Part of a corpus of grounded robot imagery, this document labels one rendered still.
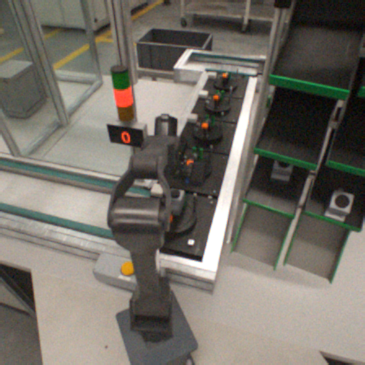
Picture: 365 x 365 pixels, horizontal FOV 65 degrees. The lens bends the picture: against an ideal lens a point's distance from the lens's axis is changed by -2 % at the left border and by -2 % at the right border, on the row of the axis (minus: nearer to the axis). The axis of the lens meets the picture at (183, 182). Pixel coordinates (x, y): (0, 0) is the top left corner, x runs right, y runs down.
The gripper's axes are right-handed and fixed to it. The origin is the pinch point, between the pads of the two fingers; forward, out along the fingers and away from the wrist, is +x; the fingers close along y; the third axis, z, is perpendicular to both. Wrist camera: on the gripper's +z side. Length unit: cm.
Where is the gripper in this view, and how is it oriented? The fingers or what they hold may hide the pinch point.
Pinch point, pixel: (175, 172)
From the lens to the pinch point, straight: 84.0
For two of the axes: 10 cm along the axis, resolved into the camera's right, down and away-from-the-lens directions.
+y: -9.6, -1.9, 1.9
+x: 1.6, 1.8, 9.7
